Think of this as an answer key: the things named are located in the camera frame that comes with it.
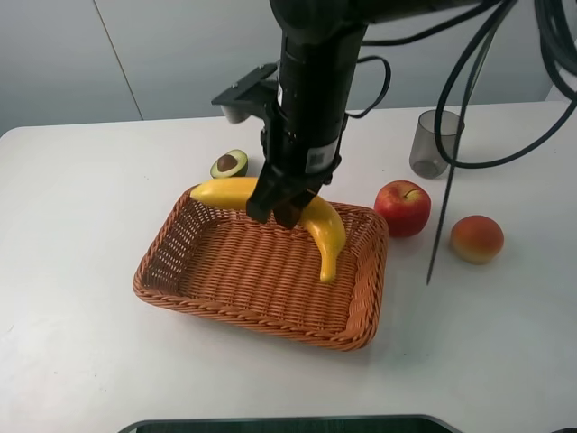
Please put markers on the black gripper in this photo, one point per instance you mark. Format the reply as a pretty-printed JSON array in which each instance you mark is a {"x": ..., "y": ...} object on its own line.
[{"x": 301, "y": 145}]

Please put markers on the yellow banana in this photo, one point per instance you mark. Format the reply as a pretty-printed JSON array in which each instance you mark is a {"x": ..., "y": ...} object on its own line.
[{"x": 319, "y": 217}]

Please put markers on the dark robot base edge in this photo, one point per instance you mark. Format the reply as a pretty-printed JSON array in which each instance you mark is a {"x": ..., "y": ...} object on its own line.
[{"x": 383, "y": 423}]

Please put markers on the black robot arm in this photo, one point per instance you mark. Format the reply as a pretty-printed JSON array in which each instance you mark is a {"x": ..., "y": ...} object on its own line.
[{"x": 321, "y": 41}]

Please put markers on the brown wicker basket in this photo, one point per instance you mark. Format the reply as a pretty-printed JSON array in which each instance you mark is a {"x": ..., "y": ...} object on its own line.
[{"x": 221, "y": 265}]

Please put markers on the halved avocado with pit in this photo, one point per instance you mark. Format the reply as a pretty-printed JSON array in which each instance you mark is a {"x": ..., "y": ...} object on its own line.
[{"x": 234, "y": 163}]

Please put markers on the red apple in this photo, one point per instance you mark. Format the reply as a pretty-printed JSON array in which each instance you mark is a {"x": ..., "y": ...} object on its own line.
[{"x": 405, "y": 206}]

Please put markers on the grey translucent plastic cup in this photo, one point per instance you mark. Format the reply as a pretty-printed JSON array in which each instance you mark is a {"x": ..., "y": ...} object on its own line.
[{"x": 424, "y": 159}]

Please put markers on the orange red peach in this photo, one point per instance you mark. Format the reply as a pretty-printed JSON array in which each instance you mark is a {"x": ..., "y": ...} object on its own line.
[{"x": 476, "y": 239}]

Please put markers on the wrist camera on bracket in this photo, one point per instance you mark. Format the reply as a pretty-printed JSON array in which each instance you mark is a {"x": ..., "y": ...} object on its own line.
[{"x": 252, "y": 95}]

